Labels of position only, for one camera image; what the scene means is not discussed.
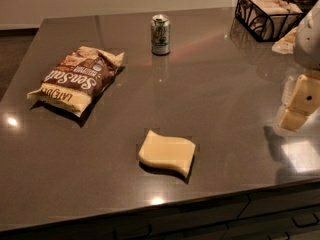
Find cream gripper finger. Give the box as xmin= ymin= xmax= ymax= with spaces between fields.
xmin=289 ymin=75 xmax=320 ymax=115
xmin=278 ymin=109 xmax=308 ymax=131

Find brown chip bag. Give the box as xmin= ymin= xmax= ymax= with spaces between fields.
xmin=27 ymin=46 xmax=124 ymax=117

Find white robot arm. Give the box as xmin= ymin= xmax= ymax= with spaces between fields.
xmin=278 ymin=1 xmax=320 ymax=131

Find green 7up can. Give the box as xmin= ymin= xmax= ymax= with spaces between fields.
xmin=151 ymin=14 xmax=170 ymax=56

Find loose white napkin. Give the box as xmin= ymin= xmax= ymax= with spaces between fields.
xmin=272 ymin=27 xmax=297 ymax=54

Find dark drawer front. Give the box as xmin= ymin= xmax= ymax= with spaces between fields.
xmin=239 ymin=188 xmax=320 ymax=219

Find white napkins in basket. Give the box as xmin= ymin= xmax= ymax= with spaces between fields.
xmin=240 ymin=0 xmax=303 ymax=41

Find yellow wavy sponge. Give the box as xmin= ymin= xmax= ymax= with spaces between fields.
xmin=138 ymin=130 xmax=196 ymax=178

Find black wire basket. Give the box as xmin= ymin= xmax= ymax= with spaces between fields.
xmin=234 ymin=0 xmax=306 ymax=43

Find black drawer handle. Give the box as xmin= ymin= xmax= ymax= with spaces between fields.
xmin=292 ymin=213 xmax=320 ymax=228

